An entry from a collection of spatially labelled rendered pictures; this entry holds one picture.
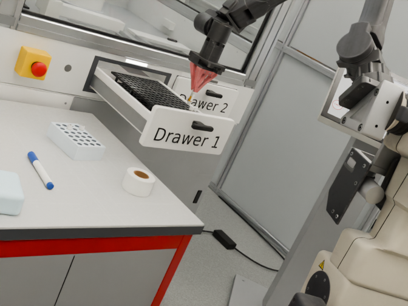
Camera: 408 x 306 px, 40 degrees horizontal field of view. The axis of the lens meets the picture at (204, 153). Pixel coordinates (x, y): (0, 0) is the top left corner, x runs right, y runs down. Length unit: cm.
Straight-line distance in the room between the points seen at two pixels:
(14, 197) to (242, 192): 257
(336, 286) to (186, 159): 93
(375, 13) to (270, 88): 216
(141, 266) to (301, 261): 125
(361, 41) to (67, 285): 79
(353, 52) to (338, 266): 47
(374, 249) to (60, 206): 66
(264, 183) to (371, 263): 217
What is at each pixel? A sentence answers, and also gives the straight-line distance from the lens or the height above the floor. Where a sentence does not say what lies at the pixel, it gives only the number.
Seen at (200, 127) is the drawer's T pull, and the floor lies 91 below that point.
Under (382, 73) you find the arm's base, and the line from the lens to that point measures 118.
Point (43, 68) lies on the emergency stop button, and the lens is 151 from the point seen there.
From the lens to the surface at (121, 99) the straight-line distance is 153.
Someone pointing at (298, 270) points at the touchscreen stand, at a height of 30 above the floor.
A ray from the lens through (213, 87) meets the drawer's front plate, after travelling 192.
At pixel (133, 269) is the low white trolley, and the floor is 63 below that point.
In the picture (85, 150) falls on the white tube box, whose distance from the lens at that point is 134.
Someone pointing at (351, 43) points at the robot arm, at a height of 126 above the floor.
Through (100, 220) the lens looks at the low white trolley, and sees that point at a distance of 113.
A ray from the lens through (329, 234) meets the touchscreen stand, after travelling 237.
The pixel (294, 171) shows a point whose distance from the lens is 324.
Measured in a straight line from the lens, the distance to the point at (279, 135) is 333.
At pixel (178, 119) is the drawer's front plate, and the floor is 91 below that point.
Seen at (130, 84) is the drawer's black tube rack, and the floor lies 90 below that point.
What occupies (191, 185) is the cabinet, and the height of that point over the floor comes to 52.
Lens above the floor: 129
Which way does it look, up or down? 18 degrees down
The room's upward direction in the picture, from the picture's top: 24 degrees clockwise
